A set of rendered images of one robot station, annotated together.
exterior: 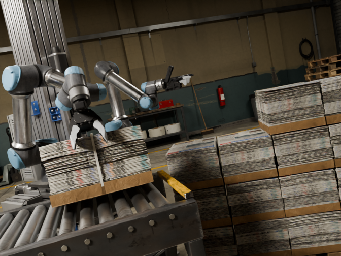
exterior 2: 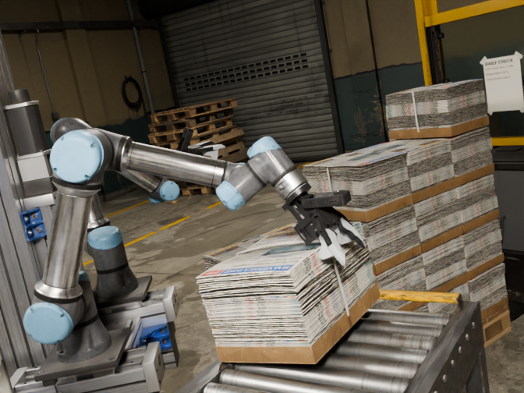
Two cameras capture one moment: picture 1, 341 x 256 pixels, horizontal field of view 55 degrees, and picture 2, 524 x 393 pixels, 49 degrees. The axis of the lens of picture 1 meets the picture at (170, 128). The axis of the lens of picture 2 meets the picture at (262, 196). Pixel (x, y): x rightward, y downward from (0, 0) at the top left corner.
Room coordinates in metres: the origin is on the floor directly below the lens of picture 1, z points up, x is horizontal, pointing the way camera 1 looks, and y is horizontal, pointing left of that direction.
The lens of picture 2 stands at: (0.28, 1.28, 1.46)
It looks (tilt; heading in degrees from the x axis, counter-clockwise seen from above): 11 degrees down; 319
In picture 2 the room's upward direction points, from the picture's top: 11 degrees counter-clockwise
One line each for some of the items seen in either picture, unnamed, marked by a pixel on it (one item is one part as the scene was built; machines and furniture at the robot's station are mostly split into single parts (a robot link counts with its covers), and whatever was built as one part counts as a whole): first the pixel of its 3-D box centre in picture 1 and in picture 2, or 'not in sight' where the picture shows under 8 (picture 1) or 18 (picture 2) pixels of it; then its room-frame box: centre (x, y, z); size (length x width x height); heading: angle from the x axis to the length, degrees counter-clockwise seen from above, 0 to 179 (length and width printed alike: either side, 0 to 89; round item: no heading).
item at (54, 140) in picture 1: (47, 149); (69, 295); (1.82, 0.70, 0.98); 0.13 x 0.12 x 0.14; 137
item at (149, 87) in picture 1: (149, 87); not in sight; (2.26, 0.08, 1.23); 0.11 x 0.08 x 0.09; 74
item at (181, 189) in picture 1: (172, 182); (384, 294); (1.26, 0.03, 0.81); 0.43 x 0.03 x 0.02; 14
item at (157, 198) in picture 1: (154, 195); (370, 317); (1.25, 0.12, 0.77); 0.47 x 0.05 x 0.05; 14
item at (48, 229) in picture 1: (50, 223); (304, 392); (1.16, 0.49, 0.77); 0.47 x 0.05 x 0.05; 14
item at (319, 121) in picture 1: (288, 122); (358, 204); (1.88, -0.68, 0.86); 0.38 x 0.29 x 0.04; 172
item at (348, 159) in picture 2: (283, 87); (353, 159); (1.87, -0.68, 1.06); 0.37 x 0.29 x 0.01; 172
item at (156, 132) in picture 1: (147, 125); not in sight; (7.97, 0.54, 0.55); 1.80 x 0.70 x 1.09; 104
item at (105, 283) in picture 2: not in sight; (115, 277); (2.20, 0.37, 0.87); 0.15 x 0.15 x 0.10
